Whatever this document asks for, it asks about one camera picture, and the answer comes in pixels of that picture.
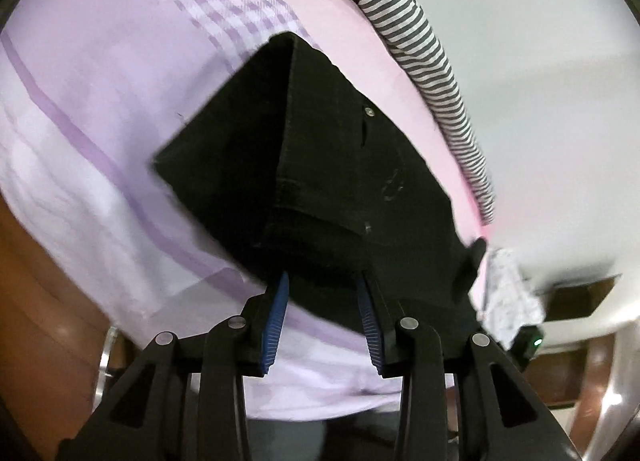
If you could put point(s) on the pink purple bed sheet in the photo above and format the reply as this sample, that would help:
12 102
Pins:
91 90

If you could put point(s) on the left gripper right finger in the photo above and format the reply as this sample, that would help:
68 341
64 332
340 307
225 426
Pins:
500 416

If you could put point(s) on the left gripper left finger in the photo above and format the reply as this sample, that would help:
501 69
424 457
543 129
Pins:
141 416

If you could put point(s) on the grey white striped blanket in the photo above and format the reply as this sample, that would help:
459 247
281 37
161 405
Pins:
412 42

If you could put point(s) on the white dotted pillow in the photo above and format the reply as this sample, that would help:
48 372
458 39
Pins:
504 301

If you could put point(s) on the wooden wardrobe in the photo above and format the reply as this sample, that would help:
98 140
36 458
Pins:
591 388

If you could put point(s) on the black pants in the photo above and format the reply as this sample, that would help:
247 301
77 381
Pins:
296 174

